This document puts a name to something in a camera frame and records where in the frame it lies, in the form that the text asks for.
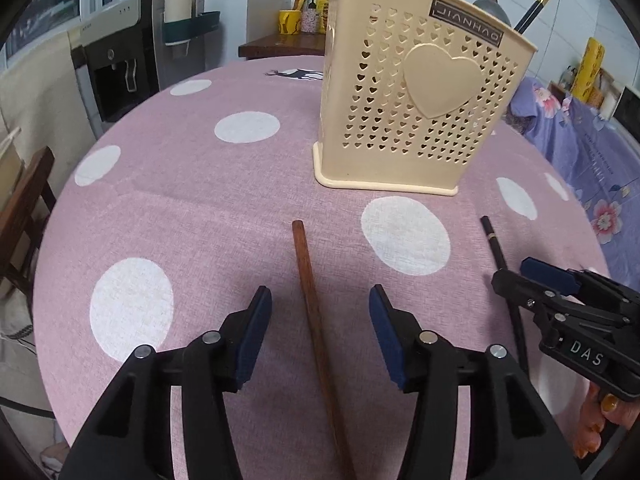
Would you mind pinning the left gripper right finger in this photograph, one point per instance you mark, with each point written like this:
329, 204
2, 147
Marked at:
383, 318

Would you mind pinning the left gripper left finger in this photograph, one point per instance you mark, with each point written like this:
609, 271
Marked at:
250, 333

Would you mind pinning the brown chopstick pair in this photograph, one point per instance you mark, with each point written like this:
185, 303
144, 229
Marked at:
321, 353

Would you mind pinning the grey metal ladle spoon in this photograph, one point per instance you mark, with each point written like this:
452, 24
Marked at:
493, 8

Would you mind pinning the right hand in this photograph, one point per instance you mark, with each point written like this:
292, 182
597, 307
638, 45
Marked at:
594, 413

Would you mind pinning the pink polka dot tablecloth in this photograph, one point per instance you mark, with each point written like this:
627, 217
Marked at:
185, 207

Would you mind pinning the purple floral cloth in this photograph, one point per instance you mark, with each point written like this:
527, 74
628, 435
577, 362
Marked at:
597, 164

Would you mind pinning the white microwave oven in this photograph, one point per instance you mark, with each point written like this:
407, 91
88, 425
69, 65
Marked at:
627, 111

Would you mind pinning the cream plastic utensil holder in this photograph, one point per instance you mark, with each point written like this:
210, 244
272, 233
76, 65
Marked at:
411, 90

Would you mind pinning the wooden chair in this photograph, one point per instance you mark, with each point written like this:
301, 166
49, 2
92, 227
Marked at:
16, 219

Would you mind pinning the yellow package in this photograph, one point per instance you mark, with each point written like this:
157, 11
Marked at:
585, 87

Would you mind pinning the dark wooden counter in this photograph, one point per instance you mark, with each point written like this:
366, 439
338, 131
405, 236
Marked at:
276, 45

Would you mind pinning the water dispenser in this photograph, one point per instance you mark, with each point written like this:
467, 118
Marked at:
118, 57

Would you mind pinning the yellow mug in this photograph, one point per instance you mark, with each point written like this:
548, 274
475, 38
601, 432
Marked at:
290, 22

